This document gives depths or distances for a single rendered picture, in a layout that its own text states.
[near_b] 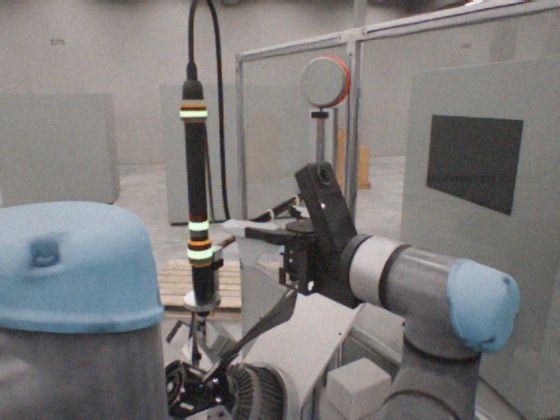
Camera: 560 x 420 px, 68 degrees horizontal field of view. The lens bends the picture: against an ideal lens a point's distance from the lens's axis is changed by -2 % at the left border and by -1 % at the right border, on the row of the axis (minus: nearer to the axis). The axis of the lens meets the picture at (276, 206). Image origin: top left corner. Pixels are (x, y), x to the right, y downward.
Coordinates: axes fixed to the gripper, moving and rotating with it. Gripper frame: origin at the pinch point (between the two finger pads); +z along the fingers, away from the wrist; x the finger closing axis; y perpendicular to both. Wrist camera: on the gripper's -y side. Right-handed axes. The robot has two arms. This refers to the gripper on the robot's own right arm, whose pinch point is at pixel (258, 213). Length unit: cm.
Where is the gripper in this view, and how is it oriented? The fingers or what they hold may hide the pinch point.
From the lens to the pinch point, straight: 62.2
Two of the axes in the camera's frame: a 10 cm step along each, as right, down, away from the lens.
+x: 7.6, -1.6, 6.3
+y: 0.0, 9.7, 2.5
